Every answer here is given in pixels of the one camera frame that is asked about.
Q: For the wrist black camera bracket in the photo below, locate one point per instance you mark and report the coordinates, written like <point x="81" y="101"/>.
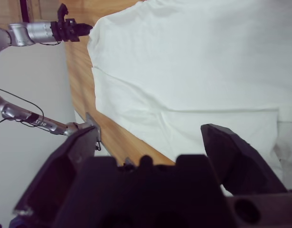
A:
<point x="62" y="12"/>

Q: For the arm grey base plate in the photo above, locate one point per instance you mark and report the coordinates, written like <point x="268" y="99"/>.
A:
<point x="92" y="121"/>

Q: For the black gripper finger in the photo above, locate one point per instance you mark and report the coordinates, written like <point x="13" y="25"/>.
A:
<point x="240" y="166"/>
<point x="58" y="175"/>

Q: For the white T-shirt with small print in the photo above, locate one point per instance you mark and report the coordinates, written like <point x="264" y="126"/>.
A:
<point x="183" y="59"/>

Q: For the dark vertical background bar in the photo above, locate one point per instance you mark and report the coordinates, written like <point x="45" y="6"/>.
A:
<point x="24" y="9"/>

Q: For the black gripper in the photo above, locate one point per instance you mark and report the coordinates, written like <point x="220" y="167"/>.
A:
<point x="63" y="31"/>

